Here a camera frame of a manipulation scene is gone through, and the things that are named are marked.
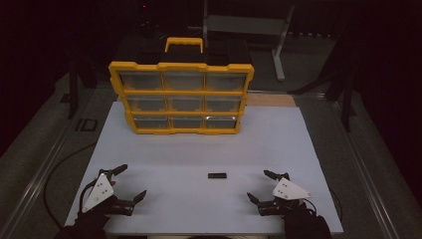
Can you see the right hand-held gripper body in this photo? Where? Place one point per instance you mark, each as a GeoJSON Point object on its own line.
{"type": "Point", "coordinates": [288, 191]}

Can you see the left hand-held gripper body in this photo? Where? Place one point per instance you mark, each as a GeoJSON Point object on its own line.
{"type": "Point", "coordinates": [99, 194]}

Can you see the small black rectangular block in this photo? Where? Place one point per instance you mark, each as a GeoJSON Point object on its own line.
{"type": "Point", "coordinates": [217, 175]}

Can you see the yellow black organizer cabinet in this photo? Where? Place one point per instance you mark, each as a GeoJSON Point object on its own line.
{"type": "Point", "coordinates": [182, 93]}

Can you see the person's left hand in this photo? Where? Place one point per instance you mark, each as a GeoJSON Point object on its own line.
{"type": "Point", "coordinates": [94, 219]}

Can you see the person's right hand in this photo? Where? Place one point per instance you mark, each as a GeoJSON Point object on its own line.
{"type": "Point", "coordinates": [300, 214]}

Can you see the wooden board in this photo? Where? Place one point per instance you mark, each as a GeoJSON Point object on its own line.
{"type": "Point", "coordinates": [270, 100]}

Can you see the black stand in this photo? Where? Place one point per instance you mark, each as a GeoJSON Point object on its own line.
{"type": "Point", "coordinates": [73, 89]}
{"type": "Point", "coordinates": [346, 99]}

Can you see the grid of clear drawers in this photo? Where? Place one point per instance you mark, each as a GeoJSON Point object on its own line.
{"type": "Point", "coordinates": [184, 81]}

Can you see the grey metal stand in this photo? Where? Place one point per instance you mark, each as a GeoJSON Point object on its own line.
{"type": "Point", "coordinates": [245, 25]}

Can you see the aluminium floor rail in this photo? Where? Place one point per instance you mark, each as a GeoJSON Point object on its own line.
{"type": "Point", "coordinates": [361, 166]}
{"type": "Point", "coordinates": [43, 169]}

